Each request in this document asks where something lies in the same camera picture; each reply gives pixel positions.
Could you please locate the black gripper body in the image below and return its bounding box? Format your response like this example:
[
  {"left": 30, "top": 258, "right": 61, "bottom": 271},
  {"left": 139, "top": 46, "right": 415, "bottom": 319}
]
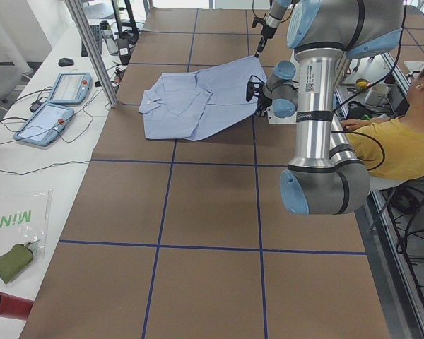
[
  {"left": 246, "top": 76, "right": 272, "bottom": 117},
  {"left": 252, "top": 14, "right": 279, "bottom": 40}
]

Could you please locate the light blue striped shirt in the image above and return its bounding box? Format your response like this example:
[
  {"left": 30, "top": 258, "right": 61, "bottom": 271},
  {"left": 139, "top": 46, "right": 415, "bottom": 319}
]
[{"left": 139, "top": 56, "right": 266, "bottom": 141}]

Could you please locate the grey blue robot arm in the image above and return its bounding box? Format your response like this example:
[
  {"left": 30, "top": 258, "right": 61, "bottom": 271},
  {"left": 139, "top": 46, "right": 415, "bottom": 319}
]
[
  {"left": 252, "top": 0, "right": 298, "bottom": 58},
  {"left": 247, "top": 1, "right": 406, "bottom": 215}
]

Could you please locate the person in yellow shirt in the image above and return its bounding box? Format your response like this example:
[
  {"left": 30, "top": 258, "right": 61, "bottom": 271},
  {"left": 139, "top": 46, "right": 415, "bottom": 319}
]
[{"left": 341, "top": 68, "right": 424, "bottom": 181}]

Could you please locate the black keyboard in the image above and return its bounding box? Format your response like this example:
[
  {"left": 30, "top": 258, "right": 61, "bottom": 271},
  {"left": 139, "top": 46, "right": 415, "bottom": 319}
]
[{"left": 80, "top": 23, "right": 102, "bottom": 58}]

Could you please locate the blue teach pendant tablet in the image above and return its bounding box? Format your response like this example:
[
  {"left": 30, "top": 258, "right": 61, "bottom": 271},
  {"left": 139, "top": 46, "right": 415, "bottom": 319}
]
[
  {"left": 13, "top": 103, "right": 74, "bottom": 147},
  {"left": 47, "top": 73, "right": 92, "bottom": 105}
]

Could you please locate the black computer mouse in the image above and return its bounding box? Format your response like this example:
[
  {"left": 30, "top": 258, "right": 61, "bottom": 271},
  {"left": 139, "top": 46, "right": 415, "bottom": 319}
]
[{"left": 58, "top": 57, "right": 74, "bottom": 67}]

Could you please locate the small black device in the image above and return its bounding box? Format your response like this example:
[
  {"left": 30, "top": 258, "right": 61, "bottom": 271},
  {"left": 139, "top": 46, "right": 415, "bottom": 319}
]
[{"left": 29, "top": 102, "right": 43, "bottom": 112}]

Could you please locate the clear plastic bag green print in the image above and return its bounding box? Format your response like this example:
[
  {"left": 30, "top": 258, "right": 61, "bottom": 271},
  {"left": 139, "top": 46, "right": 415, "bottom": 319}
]
[{"left": 0, "top": 189, "right": 52, "bottom": 261}]

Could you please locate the olive green folded pouch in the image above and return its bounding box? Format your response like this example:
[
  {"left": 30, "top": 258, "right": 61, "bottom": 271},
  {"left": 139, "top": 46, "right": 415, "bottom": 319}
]
[{"left": 0, "top": 242, "right": 37, "bottom": 284}]

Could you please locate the red cylinder bottle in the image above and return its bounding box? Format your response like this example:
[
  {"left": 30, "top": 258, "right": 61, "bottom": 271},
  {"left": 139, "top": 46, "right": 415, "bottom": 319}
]
[{"left": 0, "top": 292, "right": 33, "bottom": 320}]

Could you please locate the aluminium frame post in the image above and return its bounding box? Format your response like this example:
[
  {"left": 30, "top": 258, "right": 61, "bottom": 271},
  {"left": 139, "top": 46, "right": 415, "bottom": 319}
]
[{"left": 65, "top": 0, "right": 118, "bottom": 108}]

